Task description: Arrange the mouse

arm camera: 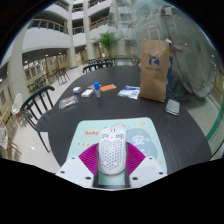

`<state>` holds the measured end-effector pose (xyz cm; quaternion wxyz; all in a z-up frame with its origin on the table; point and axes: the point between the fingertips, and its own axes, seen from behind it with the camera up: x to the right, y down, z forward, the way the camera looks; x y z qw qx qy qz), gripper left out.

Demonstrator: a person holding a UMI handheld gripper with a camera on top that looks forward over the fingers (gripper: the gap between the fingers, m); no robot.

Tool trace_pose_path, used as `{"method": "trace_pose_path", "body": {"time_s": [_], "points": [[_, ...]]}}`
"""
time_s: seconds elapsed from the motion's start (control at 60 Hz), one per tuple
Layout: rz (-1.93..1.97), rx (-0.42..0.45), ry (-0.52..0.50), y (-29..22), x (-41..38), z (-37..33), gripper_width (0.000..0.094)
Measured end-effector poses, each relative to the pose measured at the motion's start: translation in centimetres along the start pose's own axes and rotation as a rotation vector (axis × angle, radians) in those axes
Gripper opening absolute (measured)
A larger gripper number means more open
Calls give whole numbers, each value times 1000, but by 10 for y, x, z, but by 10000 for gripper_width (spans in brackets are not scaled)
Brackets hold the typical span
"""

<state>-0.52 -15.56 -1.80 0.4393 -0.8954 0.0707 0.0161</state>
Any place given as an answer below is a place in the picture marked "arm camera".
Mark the white ornate chair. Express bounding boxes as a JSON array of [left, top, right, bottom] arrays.
[[0, 126, 23, 160], [10, 92, 25, 116]]

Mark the group of black chairs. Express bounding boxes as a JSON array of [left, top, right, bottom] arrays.
[[27, 66, 71, 94]]

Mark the small blue-capped bottle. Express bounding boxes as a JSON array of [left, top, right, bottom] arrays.
[[93, 81, 102, 99]]

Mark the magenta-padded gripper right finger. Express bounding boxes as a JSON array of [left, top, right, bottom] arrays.
[[125, 141, 168, 190]]

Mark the white perforated computer mouse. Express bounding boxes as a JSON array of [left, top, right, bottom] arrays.
[[97, 125, 129, 176]]

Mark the light blue printed mouse pad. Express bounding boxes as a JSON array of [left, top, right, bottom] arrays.
[[65, 116, 168, 188]]

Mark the grey smartphone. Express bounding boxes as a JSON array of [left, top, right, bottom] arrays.
[[164, 98, 181, 117]]

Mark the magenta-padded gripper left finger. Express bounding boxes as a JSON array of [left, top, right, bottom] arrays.
[[55, 142, 100, 190]]

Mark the orange flat card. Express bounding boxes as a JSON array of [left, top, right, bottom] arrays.
[[99, 83, 118, 93]]

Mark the brown paper bag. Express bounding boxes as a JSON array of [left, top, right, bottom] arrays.
[[139, 25, 171, 103]]

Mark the black wooden chair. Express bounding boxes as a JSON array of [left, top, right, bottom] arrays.
[[82, 61, 116, 74], [19, 85, 56, 154]]

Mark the clear plastic packet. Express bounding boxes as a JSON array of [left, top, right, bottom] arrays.
[[116, 85, 141, 100]]

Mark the clear wrapped packet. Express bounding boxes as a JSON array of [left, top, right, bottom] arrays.
[[58, 95, 80, 111]]

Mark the potted palm plant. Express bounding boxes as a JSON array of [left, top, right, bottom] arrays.
[[94, 31, 121, 58]]

